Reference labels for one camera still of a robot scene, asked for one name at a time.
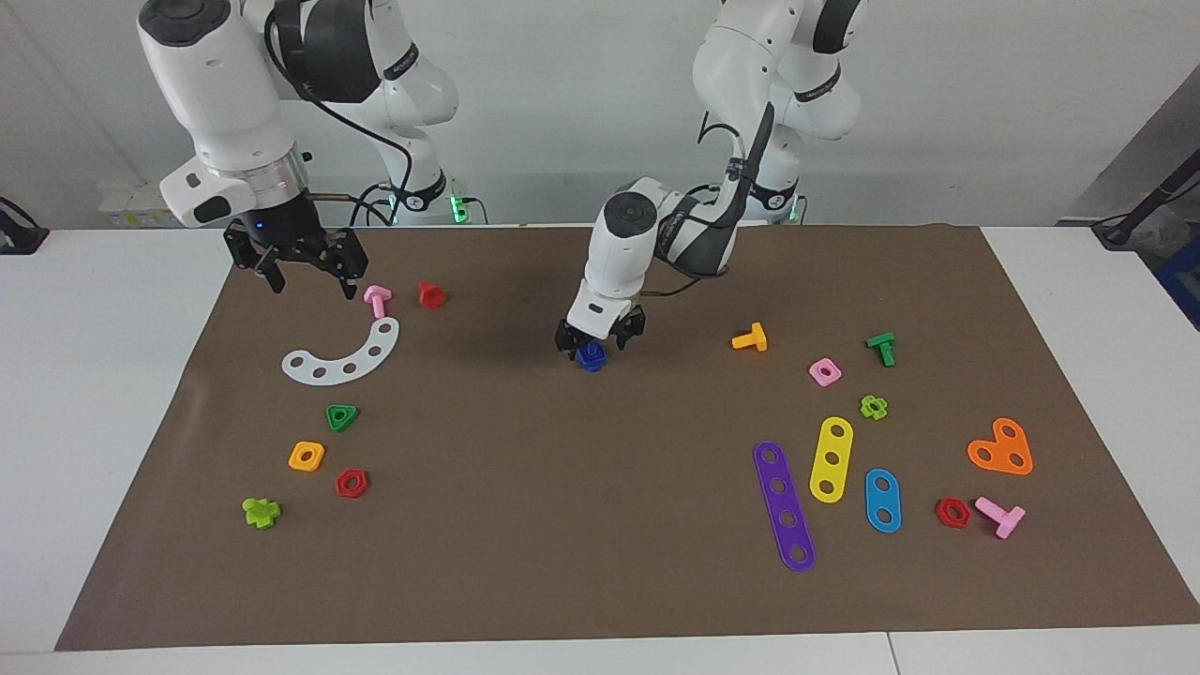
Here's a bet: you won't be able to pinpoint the blue two-hole plate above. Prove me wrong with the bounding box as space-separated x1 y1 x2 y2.
864 468 903 534

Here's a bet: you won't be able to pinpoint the brown table mat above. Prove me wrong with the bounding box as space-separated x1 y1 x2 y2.
54 225 1200 653

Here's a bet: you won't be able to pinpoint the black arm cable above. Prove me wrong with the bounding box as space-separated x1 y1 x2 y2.
266 0 415 228
647 101 779 303

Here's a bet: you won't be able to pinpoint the white power strip box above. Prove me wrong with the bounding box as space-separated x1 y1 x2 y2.
97 181 203 229

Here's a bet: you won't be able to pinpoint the orange corner plate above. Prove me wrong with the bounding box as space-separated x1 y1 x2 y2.
967 417 1034 476

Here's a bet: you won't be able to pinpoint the yellow three-hole plate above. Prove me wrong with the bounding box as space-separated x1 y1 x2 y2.
809 416 855 504

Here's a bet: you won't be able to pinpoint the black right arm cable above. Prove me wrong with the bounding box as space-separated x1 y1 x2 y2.
266 0 415 228

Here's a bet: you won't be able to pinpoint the white curved perforated plate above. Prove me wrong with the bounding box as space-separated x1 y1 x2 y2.
281 317 400 386

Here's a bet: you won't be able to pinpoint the black stand base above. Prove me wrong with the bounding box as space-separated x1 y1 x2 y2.
1092 173 1200 250

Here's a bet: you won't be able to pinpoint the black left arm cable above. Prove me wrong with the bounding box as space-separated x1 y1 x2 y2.
647 101 779 303

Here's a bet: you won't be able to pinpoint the black clamp with cable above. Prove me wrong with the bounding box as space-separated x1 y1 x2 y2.
0 196 51 255

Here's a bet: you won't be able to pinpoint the purple four-hole plate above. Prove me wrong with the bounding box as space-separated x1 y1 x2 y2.
753 441 816 573

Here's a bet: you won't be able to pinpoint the black base cables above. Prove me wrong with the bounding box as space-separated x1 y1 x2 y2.
349 182 490 227

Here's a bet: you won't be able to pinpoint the blue storage crate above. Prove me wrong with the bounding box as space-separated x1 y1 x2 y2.
1154 239 1200 331

